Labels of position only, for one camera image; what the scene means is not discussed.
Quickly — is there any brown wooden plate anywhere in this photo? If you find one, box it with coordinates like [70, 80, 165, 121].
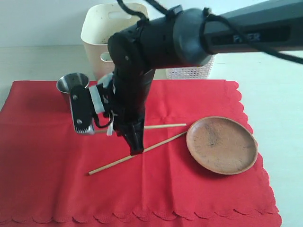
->
[186, 116, 258, 175]

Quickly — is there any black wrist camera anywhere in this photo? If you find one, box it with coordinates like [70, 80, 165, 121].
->
[69, 73, 116, 136]

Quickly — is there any cream plastic bin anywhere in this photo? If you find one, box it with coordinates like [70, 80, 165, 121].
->
[80, 3, 139, 80]

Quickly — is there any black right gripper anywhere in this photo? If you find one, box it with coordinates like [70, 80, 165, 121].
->
[112, 70, 155, 156]

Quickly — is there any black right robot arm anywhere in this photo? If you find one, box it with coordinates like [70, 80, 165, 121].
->
[107, 0, 303, 133]

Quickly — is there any white lattice plastic basket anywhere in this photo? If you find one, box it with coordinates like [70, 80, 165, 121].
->
[166, 55, 214, 79]

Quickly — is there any stainless steel cup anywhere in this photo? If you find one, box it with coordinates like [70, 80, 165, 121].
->
[56, 72, 90, 104]

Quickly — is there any red tablecloth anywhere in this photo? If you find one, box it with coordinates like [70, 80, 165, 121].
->
[0, 80, 282, 227]

